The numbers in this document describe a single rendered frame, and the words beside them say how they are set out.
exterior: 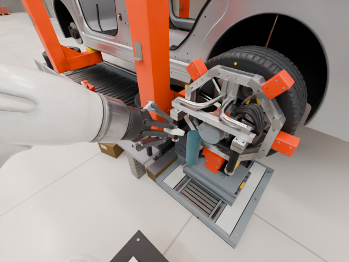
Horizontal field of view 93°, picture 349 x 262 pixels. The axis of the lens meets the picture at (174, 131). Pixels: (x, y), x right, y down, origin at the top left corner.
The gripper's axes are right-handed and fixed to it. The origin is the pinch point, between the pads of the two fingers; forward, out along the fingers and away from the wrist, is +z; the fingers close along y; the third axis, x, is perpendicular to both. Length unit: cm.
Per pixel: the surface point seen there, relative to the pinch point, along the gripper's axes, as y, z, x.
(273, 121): -16, 44, 18
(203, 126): -2.5, 35.8, -9.1
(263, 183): 30, 131, 20
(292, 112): -23, 50, 22
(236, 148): 0.2, 29.0, 11.3
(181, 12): -198, 232, -257
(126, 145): 36, 46, -72
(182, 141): 20, 80, -45
